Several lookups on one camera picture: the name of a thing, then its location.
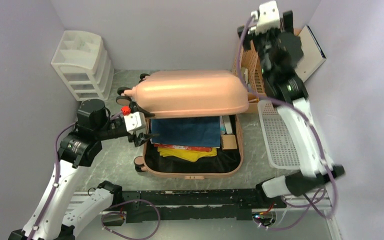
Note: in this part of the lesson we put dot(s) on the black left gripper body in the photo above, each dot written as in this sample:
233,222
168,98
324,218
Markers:
134,137

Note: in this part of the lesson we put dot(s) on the pink hard-shell suitcase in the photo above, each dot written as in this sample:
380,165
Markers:
191,94

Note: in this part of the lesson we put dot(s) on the white plastic drawer organizer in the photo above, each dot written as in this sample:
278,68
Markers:
83,64

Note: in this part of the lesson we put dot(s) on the orange plastic file rack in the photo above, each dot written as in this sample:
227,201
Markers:
254,82

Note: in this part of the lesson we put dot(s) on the white plastic mesh basket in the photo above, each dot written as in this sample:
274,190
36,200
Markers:
281,150

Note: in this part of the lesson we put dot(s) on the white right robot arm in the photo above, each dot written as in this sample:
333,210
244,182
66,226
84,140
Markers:
279,50

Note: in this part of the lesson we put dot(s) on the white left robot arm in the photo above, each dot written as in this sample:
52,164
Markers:
74,154

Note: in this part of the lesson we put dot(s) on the black suitcase wheel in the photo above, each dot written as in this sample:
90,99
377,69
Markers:
126,91
139,164

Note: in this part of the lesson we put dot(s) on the yellow folded garment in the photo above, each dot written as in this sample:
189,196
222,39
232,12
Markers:
187,155

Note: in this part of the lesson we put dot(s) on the red folded garment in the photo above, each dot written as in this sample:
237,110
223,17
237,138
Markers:
181,147

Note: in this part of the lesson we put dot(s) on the blue folded garment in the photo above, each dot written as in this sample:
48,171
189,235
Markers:
190,132

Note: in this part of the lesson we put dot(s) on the small brown cardboard box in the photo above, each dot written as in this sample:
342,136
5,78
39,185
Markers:
229,142

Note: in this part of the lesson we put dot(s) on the white flat book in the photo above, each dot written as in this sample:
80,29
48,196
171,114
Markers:
227,125

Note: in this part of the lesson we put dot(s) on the white flat board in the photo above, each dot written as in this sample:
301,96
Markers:
313,55

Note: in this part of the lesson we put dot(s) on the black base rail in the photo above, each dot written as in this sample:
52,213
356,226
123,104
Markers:
151,205

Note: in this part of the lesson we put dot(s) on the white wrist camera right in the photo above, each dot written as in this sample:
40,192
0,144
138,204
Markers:
266,17

